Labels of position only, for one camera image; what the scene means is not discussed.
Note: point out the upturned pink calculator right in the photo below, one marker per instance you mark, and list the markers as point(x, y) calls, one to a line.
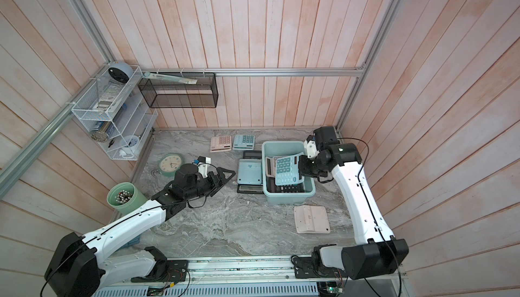
point(311, 219)

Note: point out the white wire shelf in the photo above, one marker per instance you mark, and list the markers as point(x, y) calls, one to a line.
point(109, 111)

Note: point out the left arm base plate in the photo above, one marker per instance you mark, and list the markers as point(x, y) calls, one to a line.
point(168, 270)

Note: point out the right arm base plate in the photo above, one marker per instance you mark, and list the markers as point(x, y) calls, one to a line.
point(309, 268)

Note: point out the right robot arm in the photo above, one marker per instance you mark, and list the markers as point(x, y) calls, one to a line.
point(377, 251)

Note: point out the mint green storage box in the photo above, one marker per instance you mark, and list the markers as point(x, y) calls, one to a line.
point(285, 148)

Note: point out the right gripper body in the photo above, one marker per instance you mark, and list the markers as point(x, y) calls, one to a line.
point(311, 167)

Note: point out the grey round alarm clock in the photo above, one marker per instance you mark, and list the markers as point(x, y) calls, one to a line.
point(120, 71)

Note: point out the green round clock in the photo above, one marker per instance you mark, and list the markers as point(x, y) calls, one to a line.
point(169, 164)

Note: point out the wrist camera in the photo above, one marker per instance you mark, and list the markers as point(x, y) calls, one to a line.
point(310, 148)
point(203, 163)

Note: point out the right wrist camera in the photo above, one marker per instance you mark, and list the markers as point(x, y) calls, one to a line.
point(310, 148)

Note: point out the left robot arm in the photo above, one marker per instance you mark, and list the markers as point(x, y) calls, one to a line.
point(82, 264)

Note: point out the small teal calculator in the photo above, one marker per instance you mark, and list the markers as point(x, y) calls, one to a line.
point(244, 142)

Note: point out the black mesh basket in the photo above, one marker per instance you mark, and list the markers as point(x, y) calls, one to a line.
point(160, 94)

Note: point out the large black desk calculator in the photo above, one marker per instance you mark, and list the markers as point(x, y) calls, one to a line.
point(251, 189)

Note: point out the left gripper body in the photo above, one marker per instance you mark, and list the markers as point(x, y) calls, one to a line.
point(208, 184)

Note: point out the white mug on shelf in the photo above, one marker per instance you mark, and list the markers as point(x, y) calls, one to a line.
point(129, 146)

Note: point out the green pen cup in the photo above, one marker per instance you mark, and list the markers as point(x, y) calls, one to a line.
point(125, 198)

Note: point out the upturned light blue calculator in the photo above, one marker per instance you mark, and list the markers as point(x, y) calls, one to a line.
point(250, 172)

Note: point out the ruler on basket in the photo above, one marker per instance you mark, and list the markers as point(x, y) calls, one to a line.
point(168, 78)

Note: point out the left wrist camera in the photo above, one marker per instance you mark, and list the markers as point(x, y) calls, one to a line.
point(203, 163)

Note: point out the small pink calculator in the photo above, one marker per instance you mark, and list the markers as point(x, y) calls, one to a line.
point(221, 143)

